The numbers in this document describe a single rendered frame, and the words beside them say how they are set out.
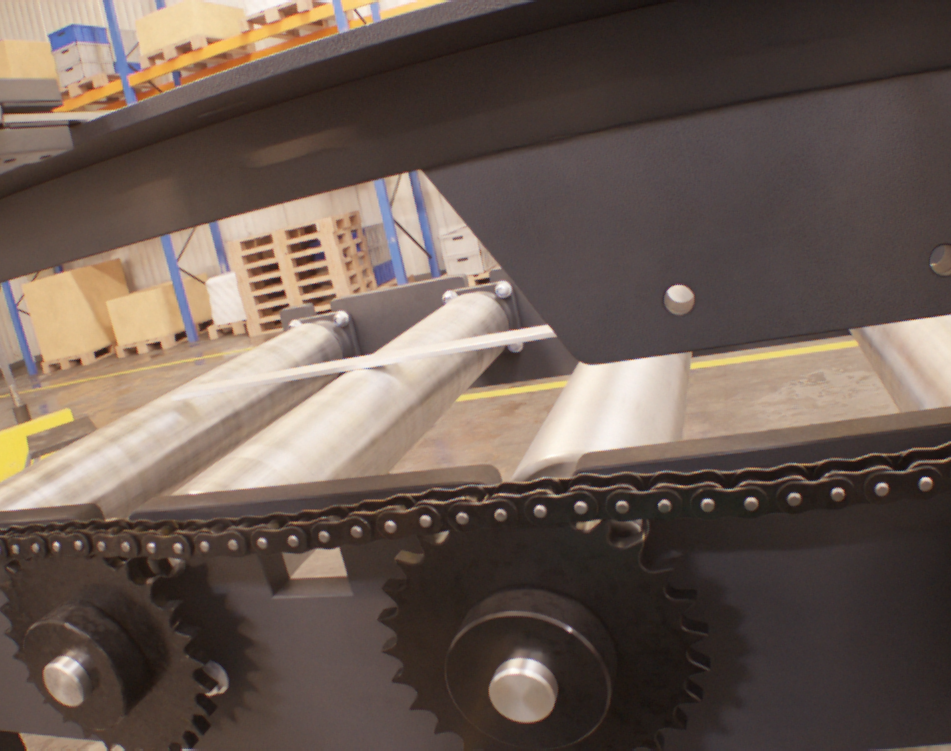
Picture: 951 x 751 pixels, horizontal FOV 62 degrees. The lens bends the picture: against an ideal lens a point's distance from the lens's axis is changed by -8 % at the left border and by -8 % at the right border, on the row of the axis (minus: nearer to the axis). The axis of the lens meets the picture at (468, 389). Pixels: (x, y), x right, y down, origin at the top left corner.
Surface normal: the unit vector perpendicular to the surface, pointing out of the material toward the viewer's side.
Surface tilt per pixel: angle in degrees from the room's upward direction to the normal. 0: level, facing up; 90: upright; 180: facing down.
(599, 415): 14
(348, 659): 90
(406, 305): 90
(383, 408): 65
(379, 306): 90
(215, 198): 90
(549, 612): 26
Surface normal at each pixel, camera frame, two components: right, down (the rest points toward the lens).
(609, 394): 0.02, -0.95
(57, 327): -0.27, 0.29
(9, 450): 0.59, 0.07
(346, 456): 0.86, -0.36
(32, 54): 0.94, -0.13
